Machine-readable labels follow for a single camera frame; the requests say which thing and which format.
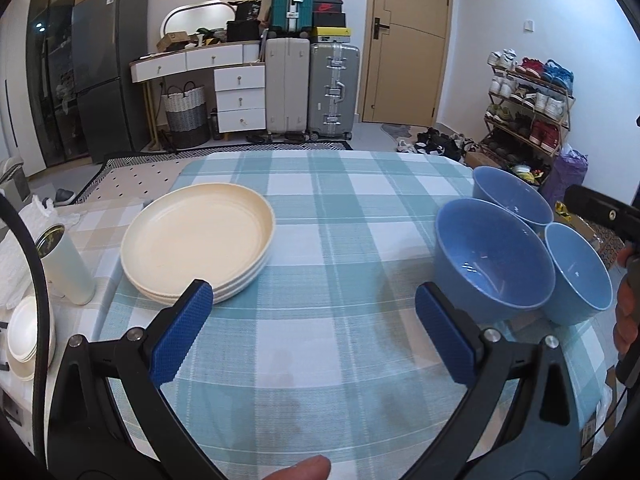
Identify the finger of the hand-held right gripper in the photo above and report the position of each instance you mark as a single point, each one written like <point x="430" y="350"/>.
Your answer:
<point x="600" y="210"/>

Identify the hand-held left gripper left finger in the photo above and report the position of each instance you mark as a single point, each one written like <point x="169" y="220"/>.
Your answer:
<point x="177" y="332"/>

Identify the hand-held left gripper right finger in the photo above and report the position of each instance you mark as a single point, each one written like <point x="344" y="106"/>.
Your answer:
<point x="445" y="332"/>

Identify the blue bowl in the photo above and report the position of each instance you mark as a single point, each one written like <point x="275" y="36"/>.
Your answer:
<point x="495" y="250"/>
<point x="505" y="195"/>
<point x="575" y="280"/>

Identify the person's right hand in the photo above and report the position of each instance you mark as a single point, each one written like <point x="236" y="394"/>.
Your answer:
<point x="629" y="310"/>

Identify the person's left hand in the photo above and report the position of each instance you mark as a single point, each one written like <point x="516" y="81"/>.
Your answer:
<point x="300" y="470"/>

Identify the purple plastic bag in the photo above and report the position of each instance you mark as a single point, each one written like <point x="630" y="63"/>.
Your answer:
<point x="565" y="175"/>

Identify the beige checked tablecloth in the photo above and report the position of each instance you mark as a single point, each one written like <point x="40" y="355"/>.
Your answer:
<point x="105" y="240"/>

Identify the rows of sneakers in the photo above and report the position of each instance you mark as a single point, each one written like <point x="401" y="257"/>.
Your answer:
<point x="545" y="105"/>

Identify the white tumbler cup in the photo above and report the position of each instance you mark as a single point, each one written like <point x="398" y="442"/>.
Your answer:
<point x="70" y="270"/>

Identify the wooden shoe rack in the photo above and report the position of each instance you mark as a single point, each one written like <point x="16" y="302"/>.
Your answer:
<point x="550" y="87"/>

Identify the green checked tablecloth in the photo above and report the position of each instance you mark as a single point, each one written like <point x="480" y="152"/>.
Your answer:
<point x="320" y="260"/>

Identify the stack of small white dishes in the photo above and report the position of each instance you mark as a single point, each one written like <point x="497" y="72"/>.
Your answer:
<point x="22" y="330"/>

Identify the dotted cream rug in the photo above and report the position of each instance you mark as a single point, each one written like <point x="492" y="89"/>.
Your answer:
<point x="125" y="180"/>

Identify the pile of dark shoes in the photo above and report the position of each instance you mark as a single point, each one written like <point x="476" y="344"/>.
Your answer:
<point x="440" y="142"/>

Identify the grey slipper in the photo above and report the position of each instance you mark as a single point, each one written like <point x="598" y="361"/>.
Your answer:
<point x="64" y="196"/>

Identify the crumpled white plastic wrap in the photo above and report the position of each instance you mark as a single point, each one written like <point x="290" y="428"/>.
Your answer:
<point x="15" y="260"/>

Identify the black bottle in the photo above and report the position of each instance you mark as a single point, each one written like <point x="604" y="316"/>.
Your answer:
<point x="215" y="125"/>

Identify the woven laundry basket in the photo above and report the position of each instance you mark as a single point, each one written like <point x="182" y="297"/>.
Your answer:
<point x="186" y="117"/>

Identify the grey upholstered seat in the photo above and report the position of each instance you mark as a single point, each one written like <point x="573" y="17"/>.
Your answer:
<point x="12" y="180"/>

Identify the white drawer unit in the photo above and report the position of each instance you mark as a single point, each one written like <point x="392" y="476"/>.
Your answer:
<point x="240" y="100"/>

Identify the beige suitcase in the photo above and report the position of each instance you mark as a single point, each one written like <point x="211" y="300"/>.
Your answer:
<point x="286" y="90"/>

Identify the silver suitcase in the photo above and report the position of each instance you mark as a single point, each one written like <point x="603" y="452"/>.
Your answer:
<point x="332" y="90"/>

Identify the white vanity desk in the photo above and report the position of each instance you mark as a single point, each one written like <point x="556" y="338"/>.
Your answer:
<point x="170" y="62"/>

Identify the black glass cabinet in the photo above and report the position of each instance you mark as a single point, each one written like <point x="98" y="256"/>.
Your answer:
<point x="55" y="85"/>

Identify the dark grey refrigerator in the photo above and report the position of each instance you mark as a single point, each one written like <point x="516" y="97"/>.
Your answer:
<point x="110" y="60"/>

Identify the tan wooden door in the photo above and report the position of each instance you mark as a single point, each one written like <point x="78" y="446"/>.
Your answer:
<point x="405" y="0"/>

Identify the small cardboard box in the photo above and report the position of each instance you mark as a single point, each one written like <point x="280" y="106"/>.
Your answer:
<point x="171" y="41"/>

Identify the black storage case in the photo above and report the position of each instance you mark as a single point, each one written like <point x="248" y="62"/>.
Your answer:
<point x="244" y="31"/>

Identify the oval vanity mirror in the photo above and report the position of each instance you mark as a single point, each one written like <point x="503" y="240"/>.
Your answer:
<point x="200" y="17"/>

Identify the yellow and black shoebox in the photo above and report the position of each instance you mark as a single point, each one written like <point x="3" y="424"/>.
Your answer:
<point x="330" y="35"/>

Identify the red and black shoebox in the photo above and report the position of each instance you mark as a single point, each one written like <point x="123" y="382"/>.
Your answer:
<point x="327" y="6"/>

